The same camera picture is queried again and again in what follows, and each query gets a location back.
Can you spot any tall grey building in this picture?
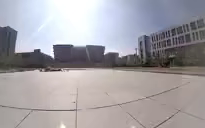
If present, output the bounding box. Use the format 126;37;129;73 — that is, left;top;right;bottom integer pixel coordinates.
0;20;19;68

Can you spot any low pale building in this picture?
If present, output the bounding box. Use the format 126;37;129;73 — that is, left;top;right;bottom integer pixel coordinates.
118;54;141;67

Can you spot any grey paved plaza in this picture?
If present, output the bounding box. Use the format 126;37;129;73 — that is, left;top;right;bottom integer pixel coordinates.
0;67;205;128

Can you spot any low dark building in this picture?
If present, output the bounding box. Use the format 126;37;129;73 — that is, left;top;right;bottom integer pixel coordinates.
14;48;55;69

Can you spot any large white building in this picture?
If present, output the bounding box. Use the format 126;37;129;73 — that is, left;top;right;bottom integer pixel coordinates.
137;13;205;68

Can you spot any raised paved terrace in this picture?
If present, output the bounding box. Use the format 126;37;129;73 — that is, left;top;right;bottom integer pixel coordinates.
114;65;205;78

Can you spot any wide dark block building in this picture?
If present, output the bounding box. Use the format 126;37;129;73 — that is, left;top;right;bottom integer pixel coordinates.
52;43;106;68

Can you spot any small grey building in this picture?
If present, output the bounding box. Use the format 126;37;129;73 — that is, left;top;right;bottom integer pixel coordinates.
104;51;121;67

